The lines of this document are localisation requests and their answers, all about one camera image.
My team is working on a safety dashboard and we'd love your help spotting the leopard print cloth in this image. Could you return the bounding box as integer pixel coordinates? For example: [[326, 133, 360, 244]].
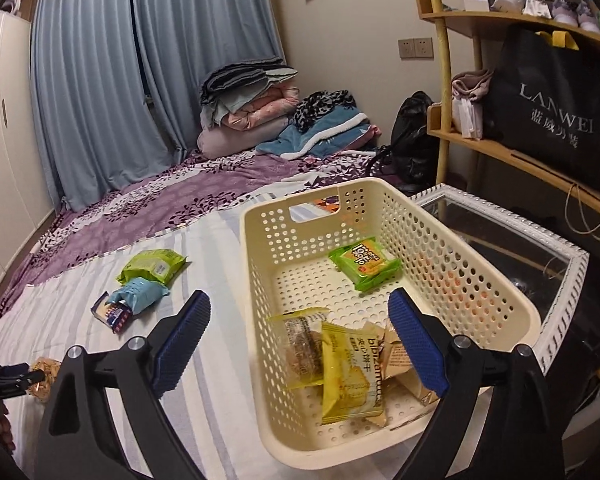
[[292, 91, 356, 131]]

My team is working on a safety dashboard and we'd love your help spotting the cream perforated plastic basket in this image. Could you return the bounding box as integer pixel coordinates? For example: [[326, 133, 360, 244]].
[[240, 177, 543, 471]]

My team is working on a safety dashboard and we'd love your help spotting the yellow-edged sesame bar packet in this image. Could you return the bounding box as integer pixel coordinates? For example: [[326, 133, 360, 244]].
[[270, 307, 331, 391]]

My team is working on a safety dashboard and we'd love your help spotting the white framed glass table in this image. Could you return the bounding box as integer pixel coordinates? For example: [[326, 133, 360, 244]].
[[405, 184, 591, 376]]

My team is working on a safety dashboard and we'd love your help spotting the tan orange snack bag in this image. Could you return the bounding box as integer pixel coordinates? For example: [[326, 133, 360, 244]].
[[362, 322, 441, 408]]

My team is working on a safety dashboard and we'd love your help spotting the blue curtain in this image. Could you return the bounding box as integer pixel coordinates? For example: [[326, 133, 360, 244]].
[[30, 0, 287, 211]]

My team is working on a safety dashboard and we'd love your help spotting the white wardrobe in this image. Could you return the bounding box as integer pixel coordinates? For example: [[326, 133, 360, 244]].
[[0, 10, 56, 301]]

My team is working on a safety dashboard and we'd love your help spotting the navy blue cracker pack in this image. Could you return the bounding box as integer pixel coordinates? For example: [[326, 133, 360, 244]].
[[90, 291, 133, 334]]

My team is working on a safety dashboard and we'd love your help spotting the light blue snack bag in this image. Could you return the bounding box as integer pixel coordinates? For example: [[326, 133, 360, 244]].
[[104, 276, 172, 317]]

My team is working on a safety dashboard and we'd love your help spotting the yellow biscuit packet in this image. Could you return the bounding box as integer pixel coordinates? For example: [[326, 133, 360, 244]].
[[320, 321, 385, 426]]

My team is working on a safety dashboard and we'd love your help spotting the grey folded blanket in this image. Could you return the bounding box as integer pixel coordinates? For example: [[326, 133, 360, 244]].
[[202, 62, 298, 126]]

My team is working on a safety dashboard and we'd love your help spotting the mauve quilt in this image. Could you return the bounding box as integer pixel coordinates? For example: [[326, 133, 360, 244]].
[[197, 117, 291, 161]]

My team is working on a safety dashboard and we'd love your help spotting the small green snack packet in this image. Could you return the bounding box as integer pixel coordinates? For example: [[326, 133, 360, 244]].
[[328, 237, 402, 293]]

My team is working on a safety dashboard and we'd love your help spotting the lavender sneaker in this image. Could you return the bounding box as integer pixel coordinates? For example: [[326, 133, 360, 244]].
[[550, 0, 588, 25], [577, 0, 600, 36]]

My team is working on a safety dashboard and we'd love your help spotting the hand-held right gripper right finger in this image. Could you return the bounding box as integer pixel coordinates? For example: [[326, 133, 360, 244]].
[[387, 287, 566, 480]]

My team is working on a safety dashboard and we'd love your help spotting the pink folded cloth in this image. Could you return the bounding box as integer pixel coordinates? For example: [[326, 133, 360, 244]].
[[451, 69, 496, 103]]

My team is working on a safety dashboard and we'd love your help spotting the pink floral quilt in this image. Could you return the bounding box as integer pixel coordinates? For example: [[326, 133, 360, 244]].
[[220, 87, 301, 131]]

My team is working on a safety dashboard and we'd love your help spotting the black tote bag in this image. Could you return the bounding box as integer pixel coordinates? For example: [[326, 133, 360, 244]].
[[482, 24, 600, 191]]

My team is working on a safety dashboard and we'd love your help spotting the large green snack bag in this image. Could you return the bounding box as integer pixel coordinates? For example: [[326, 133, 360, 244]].
[[116, 249, 187, 285]]

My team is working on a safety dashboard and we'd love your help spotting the white paper bag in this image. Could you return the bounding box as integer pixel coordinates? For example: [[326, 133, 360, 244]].
[[452, 97, 486, 140]]

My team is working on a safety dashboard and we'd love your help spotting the black backpack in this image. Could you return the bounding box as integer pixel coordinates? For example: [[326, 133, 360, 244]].
[[390, 91, 441, 186]]

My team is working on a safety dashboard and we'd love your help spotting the wooden corner shelf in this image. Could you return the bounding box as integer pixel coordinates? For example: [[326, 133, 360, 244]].
[[416, 0, 600, 241]]

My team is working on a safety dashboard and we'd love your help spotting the clear bag of small cookies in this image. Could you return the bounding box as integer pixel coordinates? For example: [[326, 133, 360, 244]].
[[27, 356, 63, 403]]

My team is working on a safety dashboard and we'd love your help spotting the purple floral bed sheet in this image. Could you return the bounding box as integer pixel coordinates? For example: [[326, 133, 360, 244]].
[[0, 152, 396, 346]]

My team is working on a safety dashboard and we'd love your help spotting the blue fleece blanket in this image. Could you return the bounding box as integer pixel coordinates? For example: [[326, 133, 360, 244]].
[[255, 107, 381, 161]]

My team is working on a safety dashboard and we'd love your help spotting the striped bed sheet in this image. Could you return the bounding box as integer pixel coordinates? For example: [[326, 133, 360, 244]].
[[0, 180, 431, 480]]

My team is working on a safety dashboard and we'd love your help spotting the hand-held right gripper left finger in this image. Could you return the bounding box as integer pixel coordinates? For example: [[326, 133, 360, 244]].
[[32, 289, 212, 480]]

